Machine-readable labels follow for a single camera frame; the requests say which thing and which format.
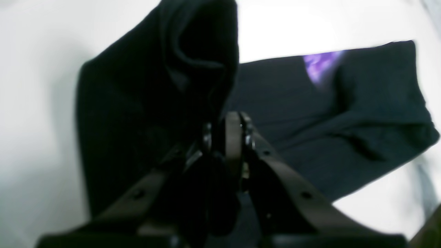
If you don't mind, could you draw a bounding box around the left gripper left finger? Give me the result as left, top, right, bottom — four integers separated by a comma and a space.
37, 123, 212, 248

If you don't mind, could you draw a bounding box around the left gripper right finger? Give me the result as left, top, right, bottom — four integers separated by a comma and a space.
225, 112, 407, 248

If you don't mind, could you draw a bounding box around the black T-shirt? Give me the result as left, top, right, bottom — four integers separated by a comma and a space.
75, 0, 441, 248

